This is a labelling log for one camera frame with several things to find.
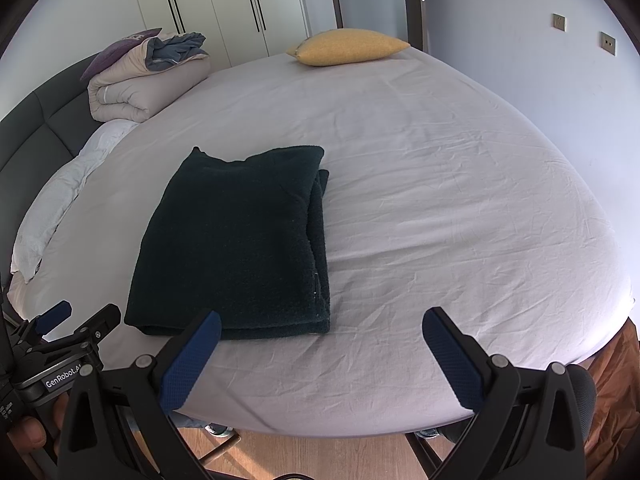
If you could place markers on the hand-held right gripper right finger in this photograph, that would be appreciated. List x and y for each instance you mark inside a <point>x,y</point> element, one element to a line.
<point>452,360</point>

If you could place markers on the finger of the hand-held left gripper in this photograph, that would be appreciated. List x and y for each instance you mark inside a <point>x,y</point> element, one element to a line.
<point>100,322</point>
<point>52,315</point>

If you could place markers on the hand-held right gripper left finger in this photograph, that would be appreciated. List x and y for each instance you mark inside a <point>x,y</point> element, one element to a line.
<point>192,360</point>

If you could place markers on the dark green fleece garment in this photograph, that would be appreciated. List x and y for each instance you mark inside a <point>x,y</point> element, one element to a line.
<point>235,240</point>

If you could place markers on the person's left hand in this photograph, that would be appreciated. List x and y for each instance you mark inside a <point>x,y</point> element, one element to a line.
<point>27,435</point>

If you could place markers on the grey shoe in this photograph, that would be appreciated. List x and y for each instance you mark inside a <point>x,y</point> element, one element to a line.
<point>429,432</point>
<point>218,430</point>

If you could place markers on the white pillow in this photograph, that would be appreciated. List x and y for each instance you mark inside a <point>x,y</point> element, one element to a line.
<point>60,195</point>

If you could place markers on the bed with white sheet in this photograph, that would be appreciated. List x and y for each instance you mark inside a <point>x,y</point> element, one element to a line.
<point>425,220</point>

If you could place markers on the orange cloth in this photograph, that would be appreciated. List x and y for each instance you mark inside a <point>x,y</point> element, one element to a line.
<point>617,390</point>

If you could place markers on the dark grey padded headboard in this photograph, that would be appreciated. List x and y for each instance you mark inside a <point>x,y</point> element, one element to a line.
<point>35,115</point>

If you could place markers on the folded beige duvet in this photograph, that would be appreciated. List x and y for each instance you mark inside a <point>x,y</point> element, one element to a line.
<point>150,82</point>

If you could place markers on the purple pillow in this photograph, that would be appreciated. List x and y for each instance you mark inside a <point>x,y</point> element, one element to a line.
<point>117,52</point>

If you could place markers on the yellow pillow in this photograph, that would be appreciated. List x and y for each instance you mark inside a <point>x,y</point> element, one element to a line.
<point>345,46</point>

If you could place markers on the white wardrobe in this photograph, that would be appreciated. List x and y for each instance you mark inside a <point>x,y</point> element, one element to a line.
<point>220,5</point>

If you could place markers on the brass wall switch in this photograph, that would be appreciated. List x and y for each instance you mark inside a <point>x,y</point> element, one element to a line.
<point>559,21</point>
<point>608,43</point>

